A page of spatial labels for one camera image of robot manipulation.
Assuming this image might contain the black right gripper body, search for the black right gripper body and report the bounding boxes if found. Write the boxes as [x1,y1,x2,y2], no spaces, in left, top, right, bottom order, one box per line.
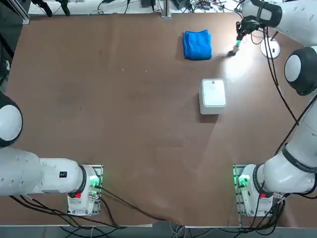
[243,16,261,33]

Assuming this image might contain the white desk lamp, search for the white desk lamp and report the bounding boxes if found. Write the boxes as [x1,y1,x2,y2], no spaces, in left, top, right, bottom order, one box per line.
[260,31,281,60]

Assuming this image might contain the blue folded cloth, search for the blue folded cloth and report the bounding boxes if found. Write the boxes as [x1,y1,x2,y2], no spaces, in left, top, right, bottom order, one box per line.
[182,29,212,60]

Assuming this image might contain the white square box appliance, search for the white square box appliance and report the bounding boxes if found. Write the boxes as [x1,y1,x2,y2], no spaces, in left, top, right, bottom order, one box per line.
[199,78,227,115]

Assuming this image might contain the black stand legs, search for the black stand legs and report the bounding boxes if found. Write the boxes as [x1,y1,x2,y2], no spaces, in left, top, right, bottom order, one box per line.
[31,0,72,17]

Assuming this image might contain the black lamp power cable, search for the black lamp power cable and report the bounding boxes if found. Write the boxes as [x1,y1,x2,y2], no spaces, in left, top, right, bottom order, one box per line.
[249,26,267,46]

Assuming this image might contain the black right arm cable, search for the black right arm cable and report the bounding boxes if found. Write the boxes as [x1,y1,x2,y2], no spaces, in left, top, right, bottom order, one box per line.
[262,24,305,156]

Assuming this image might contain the aluminium frame post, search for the aluminium frame post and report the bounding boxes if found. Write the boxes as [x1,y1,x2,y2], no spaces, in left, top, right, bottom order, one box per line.
[161,0,172,19]

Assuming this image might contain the black left arm base cable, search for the black left arm base cable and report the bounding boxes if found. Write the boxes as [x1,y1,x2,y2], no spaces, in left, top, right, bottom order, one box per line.
[99,186,167,222]

